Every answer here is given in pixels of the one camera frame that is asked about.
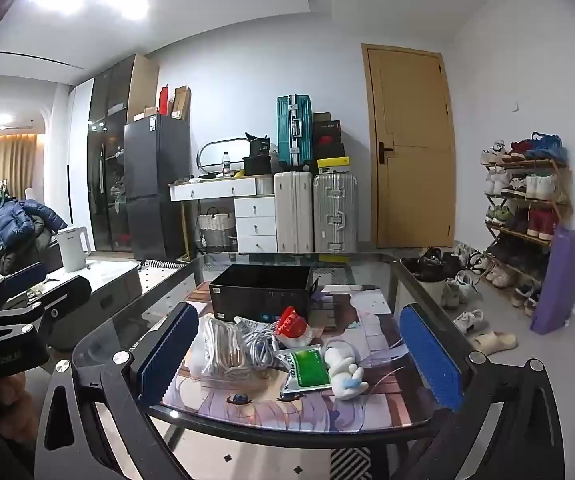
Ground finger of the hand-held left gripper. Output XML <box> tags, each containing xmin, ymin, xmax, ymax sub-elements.
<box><xmin>0</xmin><ymin>262</ymin><xmax>51</xmax><ymax>311</ymax></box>
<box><xmin>0</xmin><ymin>275</ymin><xmax>92</xmax><ymax>335</ymax></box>

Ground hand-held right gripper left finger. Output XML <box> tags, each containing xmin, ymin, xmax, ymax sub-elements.
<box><xmin>35</xmin><ymin>302</ymin><xmax>201</xmax><ymax>480</ymax></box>

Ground black storage box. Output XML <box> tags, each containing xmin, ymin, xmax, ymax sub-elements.
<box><xmin>209</xmin><ymin>264</ymin><xmax>319</xmax><ymax>322</ymax></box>

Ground wicker basket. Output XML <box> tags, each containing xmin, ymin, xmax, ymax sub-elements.
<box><xmin>196</xmin><ymin>208</ymin><xmax>237</xmax><ymax>249</ymax></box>

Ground white sneaker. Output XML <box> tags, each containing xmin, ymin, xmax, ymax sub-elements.
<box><xmin>453</xmin><ymin>309</ymin><xmax>487</xmax><ymax>335</ymax></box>

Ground oval mirror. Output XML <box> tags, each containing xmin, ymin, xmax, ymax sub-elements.
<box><xmin>196</xmin><ymin>136</ymin><xmax>249</xmax><ymax>177</ymax></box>

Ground pile of shoes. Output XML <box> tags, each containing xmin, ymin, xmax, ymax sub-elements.
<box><xmin>400</xmin><ymin>242</ymin><xmax>491</xmax><ymax>311</ymax></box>

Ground cream suitcase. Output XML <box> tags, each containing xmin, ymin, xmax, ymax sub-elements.
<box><xmin>274</xmin><ymin>171</ymin><xmax>315</xmax><ymax>254</ymax></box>

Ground dark glass cabinet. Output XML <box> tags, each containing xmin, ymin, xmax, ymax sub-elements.
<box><xmin>86</xmin><ymin>54</ymin><xmax>137</xmax><ymax>252</ymax></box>

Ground black bag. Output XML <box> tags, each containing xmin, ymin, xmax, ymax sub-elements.
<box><xmin>242</xmin><ymin>132</ymin><xmax>273</xmax><ymax>177</ymax></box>

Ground dark grey refrigerator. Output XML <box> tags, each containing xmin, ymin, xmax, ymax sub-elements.
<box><xmin>124</xmin><ymin>114</ymin><xmax>192</xmax><ymax>262</ymax></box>

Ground grey side cabinet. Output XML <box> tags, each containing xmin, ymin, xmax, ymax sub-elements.
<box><xmin>28</xmin><ymin>259</ymin><xmax>144</xmax><ymax>353</ymax></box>

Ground beige slippers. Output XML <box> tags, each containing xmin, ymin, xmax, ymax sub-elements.
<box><xmin>469</xmin><ymin>331</ymin><xmax>519</xmax><ymax>357</ymax></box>

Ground white plush toy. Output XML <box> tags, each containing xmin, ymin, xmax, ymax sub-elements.
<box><xmin>323</xmin><ymin>344</ymin><xmax>369</xmax><ymax>400</ymax></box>

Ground cardboard box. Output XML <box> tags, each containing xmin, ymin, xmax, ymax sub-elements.
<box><xmin>174</xmin><ymin>85</ymin><xmax>192</xmax><ymax>122</ymax></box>

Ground wooden door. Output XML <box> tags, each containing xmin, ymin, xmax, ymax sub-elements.
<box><xmin>361</xmin><ymin>43</ymin><xmax>457</xmax><ymax>250</ymax></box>

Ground blue puffer jacket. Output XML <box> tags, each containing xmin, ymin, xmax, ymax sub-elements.
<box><xmin>0</xmin><ymin>199</ymin><xmax>67</xmax><ymax>273</ymax></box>

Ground teal suitcase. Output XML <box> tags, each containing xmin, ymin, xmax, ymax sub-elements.
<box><xmin>276</xmin><ymin>95</ymin><xmax>314</xmax><ymax>169</ymax></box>

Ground green and white packet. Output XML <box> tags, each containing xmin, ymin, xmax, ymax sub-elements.
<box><xmin>276</xmin><ymin>346</ymin><xmax>332</xmax><ymax>395</ymax></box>

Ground stack of dark boxes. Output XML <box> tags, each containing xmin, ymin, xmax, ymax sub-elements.
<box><xmin>313</xmin><ymin>111</ymin><xmax>352</xmax><ymax>175</ymax></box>

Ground silver suitcase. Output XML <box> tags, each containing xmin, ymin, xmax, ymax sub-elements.
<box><xmin>313</xmin><ymin>173</ymin><xmax>359</xmax><ymax>254</ymax></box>

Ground wooden shoe rack with shoes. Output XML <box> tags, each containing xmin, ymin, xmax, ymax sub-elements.
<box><xmin>480</xmin><ymin>132</ymin><xmax>572</xmax><ymax>311</ymax></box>

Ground grey cable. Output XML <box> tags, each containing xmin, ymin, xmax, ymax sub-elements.
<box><xmin>242</xmin><ymin>320</ymin><xmax>282</xmax><ymax>372</ymax></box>

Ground beige curtain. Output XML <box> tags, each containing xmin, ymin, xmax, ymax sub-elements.
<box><xmin>0</xmin><ymin>134</ymin><xmax>36</xmax><ymax>202</ymax></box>

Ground person's left hand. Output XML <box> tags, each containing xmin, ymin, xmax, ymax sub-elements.
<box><xmin>0</xmin><ymin>372</ymin><xmax>27</xmax><ymax>412</ymax></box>

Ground white desk with drawers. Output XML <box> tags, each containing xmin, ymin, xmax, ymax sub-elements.
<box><xmin>169</xmin><ymin>176</ymin><xmax>277</xmax><ymax>255</ymax></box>

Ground plastic bag with white cable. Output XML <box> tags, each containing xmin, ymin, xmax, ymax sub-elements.
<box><xmin>186</xmin><ymin>316</ymin><xmax>249</xmax><ymax>382</ymax></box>

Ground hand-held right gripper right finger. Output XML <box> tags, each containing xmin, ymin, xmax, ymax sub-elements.
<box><xmin>399</xmin><ymin>304</ymin><xmax>567</xmax><ymax>480</ymax></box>

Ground red and white packet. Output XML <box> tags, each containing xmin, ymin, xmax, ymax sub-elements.
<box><xmin>274</xmin><ymin>306</ymin><xmax>314</xmax><ymax>347</ymax></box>

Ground blue bag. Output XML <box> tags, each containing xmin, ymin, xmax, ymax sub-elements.
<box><xmin>525</xmin><ymin>131</ymin><xmax>568</xmax><ymax>162</ymax></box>

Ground white electric kettle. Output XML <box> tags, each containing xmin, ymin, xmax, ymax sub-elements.
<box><xmin>56</xmin><ymin>226</ymin><xmax>92</xmax><ymax>274</ymax></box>

